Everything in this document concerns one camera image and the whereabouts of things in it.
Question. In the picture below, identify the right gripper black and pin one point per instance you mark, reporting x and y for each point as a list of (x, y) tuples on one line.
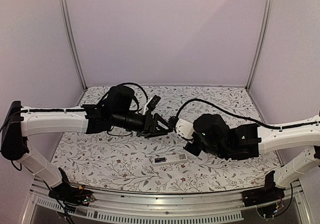
[(191, 148)]

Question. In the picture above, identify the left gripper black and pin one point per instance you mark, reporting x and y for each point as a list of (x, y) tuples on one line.
[(148, 124)]

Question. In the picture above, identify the white remote control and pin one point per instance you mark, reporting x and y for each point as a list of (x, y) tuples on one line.
[(171, 159)]

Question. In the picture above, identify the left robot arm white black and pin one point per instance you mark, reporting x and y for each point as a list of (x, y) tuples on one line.
[(22, 122)]

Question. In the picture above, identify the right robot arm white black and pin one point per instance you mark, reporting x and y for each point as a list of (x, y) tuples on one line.
[(291, 135)]

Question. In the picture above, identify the floral patterned table mat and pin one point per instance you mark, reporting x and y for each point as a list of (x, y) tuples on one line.
[(122, 161)]

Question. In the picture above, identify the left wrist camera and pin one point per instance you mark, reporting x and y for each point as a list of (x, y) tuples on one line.
[(151, 104)]

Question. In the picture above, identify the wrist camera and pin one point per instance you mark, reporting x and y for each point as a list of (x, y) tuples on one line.
[(181, 127), (151, 104)]

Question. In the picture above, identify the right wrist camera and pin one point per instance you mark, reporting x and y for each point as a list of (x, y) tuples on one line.
[(181, 127)]

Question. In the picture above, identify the front aluminium rail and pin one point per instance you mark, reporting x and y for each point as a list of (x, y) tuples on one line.
[(113, 206)]

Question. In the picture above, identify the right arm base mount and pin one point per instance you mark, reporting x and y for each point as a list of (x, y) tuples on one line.
[(268, 193)]

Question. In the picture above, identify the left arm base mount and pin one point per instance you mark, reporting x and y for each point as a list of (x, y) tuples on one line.
[(76, 196)]

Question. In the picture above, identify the right aluminium frame post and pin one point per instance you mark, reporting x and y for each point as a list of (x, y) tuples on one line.
[(260, 43)]

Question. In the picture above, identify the aluminium frame post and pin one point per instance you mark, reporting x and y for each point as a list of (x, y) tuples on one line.
[(260, 43), (72, 44)]

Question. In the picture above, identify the left aluminium frame post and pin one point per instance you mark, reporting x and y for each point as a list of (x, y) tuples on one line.
[(72, 44)]

